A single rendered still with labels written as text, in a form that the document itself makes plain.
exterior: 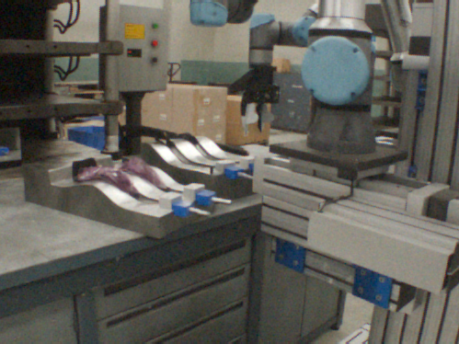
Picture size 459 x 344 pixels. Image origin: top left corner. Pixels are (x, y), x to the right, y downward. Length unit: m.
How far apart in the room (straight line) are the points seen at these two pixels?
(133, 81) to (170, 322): 1.18
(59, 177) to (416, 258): 0.96
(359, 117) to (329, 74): 0.18
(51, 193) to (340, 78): 0.85
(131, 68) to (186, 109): 3.31
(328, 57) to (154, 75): 1.50
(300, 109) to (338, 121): 7.56
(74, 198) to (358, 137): 0.73
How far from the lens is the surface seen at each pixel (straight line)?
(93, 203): 1.18
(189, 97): 5.33
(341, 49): 0.77
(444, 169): 1.02
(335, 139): 0.92
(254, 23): 1.35
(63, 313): 1.13
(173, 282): 1.29
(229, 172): 1.31
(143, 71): 2.15
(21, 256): 1.02
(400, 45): 1.49
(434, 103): 1.02
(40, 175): 1.32
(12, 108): 1.81
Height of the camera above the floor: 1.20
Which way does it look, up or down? 13 degrees down
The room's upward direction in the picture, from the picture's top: 2 degrees clockwise
